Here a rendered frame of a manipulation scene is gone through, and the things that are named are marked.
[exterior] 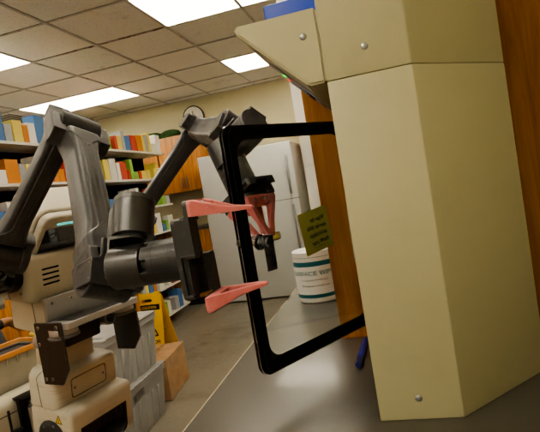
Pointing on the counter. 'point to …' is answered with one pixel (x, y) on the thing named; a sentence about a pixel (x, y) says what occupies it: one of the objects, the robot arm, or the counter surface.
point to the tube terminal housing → (433, 201)
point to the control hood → (291, 49)
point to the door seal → (252, 245)
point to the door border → (244, 242)
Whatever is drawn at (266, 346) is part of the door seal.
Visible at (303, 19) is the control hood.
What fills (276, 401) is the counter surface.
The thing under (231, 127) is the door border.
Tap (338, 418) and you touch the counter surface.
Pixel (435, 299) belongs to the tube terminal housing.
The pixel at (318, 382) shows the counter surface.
